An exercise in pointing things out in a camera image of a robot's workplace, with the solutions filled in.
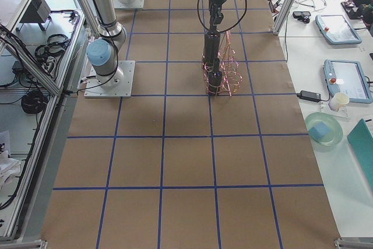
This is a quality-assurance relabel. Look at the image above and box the dark wine bottle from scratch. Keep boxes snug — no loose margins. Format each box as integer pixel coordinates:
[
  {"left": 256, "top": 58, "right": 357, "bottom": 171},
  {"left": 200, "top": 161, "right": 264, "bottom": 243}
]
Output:
[
  {"left": 206, "top": 58, "right": 223, "bottom": 96},
  {"left": 202, "top": 27, "right": 220, "bottom": 68}
]

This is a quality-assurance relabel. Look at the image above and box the black controller device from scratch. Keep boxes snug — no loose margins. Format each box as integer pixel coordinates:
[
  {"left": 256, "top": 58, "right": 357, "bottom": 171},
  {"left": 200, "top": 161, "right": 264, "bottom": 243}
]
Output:
[{"left": 293, "top": 11, "right": 311, "bottom": 23}]

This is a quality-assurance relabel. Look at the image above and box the upper teach pendant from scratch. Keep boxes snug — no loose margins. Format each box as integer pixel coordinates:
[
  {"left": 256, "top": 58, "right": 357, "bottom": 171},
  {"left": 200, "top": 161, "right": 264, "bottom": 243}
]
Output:
[{"left": 315, "top": 15, "right": 362, "bottom": 45}]

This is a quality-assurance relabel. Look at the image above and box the teach pendant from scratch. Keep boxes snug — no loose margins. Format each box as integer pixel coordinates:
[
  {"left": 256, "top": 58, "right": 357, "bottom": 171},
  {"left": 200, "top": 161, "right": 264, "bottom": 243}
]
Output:
[
  {"left": 315, "top": 15, "right": 362, "bottom": 45},
  {"left": 323, "top": 59, "right": 372, "bottom": 104}
]

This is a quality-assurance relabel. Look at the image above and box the black power adapter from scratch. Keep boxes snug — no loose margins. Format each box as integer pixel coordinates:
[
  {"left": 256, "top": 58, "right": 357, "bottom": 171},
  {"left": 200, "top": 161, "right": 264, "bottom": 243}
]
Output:
[{"left": 297, "top": 90, "right": 321, "bottom": 103}]

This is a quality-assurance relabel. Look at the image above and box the lower teach pendant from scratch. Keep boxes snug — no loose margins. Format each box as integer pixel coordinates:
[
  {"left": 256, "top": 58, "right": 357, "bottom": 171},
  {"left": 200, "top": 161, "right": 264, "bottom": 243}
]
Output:
[{"left": 323, "top": 59, "right": 372, "bottom": 104}]

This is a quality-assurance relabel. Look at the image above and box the white paper cup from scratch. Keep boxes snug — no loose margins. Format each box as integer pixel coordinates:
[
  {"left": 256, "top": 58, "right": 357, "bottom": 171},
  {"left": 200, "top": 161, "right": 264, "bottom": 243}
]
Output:
[{"left": 329, "top": 92, "right": 350, "bottom": 111}]

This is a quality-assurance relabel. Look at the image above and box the blue foam block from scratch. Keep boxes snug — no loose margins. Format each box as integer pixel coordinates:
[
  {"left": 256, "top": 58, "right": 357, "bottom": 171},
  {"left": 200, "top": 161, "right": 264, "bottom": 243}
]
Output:
[{"left": 308, "top": 122, "right": 331, "bottom": 141}]

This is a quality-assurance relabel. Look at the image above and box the green glass plate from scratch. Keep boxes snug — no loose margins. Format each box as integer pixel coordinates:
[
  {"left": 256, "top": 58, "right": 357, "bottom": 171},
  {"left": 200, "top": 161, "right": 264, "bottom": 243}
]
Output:
[{"left": 305, "top": 112, "right": 343, "bottom": 146}]

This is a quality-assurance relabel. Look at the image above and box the grey electronics box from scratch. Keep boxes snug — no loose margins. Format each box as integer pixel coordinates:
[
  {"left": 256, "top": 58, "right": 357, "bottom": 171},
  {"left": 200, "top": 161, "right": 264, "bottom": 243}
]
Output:
[{"left": 16, "top": 0, "right": 51, "bottom": 31}]

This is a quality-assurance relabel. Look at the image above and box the teal board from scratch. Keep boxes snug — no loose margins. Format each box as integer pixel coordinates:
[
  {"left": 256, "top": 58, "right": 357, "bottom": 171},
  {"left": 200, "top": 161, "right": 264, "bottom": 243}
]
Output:
[{"left": 347, "top": 119, "right": 372, "bottom": 189}]

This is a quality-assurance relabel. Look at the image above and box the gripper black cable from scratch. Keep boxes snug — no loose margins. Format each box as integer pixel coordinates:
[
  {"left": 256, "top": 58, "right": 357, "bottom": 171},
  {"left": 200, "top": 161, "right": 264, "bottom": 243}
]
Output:
[{"left": 196, "top": 0, "right": 249, "bottom": 32}]

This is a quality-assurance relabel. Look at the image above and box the copper wire wine basket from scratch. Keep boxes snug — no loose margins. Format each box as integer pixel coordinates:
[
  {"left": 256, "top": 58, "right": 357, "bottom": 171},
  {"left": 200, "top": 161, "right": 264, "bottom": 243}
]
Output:
[{"left": 202, "top": 31, "right": 242, "bottom": 96}]

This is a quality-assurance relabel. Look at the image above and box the black coiled cable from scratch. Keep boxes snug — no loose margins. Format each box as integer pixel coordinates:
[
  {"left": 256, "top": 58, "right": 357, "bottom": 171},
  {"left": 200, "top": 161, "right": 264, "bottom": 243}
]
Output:
[{"left": 20, "top": 89, "right": 47, "bottom": 115}]

